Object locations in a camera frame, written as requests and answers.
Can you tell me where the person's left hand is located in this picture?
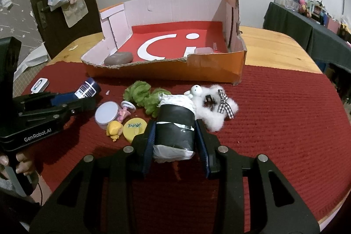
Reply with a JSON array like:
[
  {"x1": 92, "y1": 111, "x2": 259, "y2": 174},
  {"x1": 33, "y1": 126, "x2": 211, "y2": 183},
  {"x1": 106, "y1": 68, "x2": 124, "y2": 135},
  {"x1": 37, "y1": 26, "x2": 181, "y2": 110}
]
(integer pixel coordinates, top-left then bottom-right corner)
[{"x1": 0, "y1": 153, "x2": 36, "y2": 177}]

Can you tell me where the white plush keychain toy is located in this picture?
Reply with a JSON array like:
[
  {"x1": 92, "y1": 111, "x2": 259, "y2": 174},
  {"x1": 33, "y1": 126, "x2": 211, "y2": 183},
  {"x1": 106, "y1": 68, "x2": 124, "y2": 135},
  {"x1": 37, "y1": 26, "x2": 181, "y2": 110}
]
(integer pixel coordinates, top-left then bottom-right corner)
[{"x1": 184, "y1": 84, "x2": 239, "y2": 132}]

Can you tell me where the cardboard box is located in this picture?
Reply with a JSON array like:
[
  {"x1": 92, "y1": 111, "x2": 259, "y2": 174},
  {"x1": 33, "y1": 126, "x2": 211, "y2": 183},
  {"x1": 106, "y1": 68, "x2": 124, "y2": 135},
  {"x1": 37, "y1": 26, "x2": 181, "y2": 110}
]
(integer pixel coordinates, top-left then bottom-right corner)
[{"x1": 81, "y1": 0, "x2": 248, "y2": 86}]

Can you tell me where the black and white roll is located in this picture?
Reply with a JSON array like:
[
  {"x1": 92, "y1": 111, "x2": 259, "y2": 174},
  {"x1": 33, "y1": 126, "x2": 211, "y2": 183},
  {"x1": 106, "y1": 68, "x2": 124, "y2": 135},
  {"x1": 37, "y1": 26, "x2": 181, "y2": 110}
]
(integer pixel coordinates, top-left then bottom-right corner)
[{"x1": 152, "y1": 94, "x2": 197, "y2": 162}]

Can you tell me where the green plush toy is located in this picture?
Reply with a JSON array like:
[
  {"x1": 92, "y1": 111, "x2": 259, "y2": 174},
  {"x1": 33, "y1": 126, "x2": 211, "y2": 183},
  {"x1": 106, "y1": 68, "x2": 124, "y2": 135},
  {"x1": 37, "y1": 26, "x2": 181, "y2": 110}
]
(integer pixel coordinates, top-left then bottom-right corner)
[{"x1": 122, "y1": 81, "x2": 172, "y2": 118}]

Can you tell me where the row of bottles and toiletries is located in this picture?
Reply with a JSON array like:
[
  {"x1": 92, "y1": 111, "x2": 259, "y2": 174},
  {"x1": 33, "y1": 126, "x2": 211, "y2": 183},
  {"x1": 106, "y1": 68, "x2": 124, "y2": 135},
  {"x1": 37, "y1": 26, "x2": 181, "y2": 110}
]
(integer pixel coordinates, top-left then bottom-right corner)
[{"x1": 274, "y1": 0, "x2": 351, "y2": 43}]

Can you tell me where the white plastic sheet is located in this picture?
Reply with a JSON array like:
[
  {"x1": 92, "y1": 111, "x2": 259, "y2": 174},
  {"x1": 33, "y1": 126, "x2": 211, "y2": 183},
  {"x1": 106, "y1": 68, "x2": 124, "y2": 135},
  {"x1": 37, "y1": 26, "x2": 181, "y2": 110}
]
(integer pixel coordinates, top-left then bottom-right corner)
[{"x1": 14, "y1": 42, "x2": 50, "y2": 81}]

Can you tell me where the clear jar with white lid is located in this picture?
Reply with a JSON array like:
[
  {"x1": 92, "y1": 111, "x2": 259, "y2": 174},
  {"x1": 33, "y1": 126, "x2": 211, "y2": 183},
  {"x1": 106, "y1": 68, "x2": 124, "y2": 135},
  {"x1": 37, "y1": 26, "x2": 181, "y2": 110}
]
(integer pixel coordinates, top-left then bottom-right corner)
[{"x1": 95, "y1": 102, "x2": 122, "y2": 130}]

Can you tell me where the yellow bottle cap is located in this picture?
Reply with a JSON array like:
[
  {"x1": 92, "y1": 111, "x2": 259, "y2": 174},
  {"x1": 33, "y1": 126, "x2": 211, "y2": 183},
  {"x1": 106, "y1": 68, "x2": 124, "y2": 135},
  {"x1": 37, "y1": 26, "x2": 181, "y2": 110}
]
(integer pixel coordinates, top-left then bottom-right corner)
[{"x1": 123, "y1": 117, "x2": 147, "y2": 141}]

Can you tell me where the red woven mat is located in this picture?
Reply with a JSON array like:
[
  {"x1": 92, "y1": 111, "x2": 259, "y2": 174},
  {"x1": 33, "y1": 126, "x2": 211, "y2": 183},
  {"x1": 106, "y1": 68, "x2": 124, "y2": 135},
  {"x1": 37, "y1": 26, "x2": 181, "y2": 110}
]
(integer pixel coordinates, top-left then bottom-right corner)
[{"x1": 20, "y1": 57, "x2": 347, "y2": 234}]

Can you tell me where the grey oval case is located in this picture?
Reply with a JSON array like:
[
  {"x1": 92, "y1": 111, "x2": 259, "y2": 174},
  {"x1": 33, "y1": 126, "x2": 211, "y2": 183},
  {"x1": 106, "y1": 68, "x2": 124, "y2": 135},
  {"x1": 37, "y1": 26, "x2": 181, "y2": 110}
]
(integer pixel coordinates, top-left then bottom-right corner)
[{"x1": 104, "y1": 51, "x2": 133, "y2": 66}]

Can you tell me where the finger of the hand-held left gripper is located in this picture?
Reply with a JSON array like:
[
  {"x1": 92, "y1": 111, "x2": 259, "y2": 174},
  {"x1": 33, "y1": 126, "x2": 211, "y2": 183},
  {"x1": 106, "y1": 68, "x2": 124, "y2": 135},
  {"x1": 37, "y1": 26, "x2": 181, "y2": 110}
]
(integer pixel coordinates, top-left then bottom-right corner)
[
  {"x1": 12, "y1": 91, "x2": 83, "y2": 110},
  {"x1": 18, "y1": 98, "x2": 96, "y2": 127}
]

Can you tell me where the dark cloth covered table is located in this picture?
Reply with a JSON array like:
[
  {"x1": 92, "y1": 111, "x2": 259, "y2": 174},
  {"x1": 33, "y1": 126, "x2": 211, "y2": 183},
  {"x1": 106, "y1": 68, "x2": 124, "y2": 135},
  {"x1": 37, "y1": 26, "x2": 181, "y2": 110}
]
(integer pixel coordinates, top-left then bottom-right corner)
[{"x1": 263, "y1": 2, "x2": 351, "y2": 73}]

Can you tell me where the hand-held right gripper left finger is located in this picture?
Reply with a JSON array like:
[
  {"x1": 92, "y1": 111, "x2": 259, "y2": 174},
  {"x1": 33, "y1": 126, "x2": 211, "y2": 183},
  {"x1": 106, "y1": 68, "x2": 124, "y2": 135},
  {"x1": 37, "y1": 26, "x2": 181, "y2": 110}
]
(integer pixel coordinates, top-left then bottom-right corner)
[{"x1": 30, "y1": 120, "x2": 158, "y2": 234}]

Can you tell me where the hanging paper organiser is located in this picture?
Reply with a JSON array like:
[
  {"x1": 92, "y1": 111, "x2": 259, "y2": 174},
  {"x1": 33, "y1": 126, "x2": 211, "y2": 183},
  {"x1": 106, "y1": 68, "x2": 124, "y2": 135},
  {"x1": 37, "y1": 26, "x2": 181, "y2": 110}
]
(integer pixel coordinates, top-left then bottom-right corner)
[{"x1": 62, "y1": 0, "x2": 89, "y2": 28}]

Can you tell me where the dark blue bottle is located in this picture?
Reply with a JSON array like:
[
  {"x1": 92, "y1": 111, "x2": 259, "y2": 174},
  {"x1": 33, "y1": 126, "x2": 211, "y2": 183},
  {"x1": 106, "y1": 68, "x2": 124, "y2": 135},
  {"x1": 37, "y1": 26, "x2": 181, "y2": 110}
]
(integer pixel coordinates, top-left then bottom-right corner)
[{"x1": 74, "y1": 77, "x2": 102, "y2": 100}]

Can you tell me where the white square device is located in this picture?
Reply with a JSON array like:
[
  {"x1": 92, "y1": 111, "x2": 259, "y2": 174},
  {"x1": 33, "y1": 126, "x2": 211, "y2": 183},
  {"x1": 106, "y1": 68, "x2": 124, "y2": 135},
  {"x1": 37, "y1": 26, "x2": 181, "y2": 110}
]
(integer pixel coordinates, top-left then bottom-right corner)
[{"x1": 30, "y1": 77, "x2": 50, "y2": 93}]

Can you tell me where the door handle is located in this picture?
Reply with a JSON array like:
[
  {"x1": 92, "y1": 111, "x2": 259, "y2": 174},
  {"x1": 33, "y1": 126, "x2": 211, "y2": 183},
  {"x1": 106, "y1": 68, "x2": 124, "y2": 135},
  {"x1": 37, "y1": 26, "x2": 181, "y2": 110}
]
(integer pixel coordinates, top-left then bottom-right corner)
[{"x1": 37, "y1": 1, "x2": 51, "y2": 29}]

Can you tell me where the yellow toy figure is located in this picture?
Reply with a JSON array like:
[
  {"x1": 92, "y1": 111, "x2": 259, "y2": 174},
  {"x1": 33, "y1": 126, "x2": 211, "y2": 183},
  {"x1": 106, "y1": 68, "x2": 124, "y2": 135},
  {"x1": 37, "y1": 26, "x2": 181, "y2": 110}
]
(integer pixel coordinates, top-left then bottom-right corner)
[{"x1": 106, "y1": 121, "x2": 124, "y2": 142}]

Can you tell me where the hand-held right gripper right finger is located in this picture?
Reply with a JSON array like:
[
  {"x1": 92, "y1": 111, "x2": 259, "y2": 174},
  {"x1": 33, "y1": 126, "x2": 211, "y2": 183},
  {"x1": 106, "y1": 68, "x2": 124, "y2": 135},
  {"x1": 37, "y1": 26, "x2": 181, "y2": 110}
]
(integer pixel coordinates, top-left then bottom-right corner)
[{"x1": 195, "y1": 119, "x2": 321, "y2": 234}]

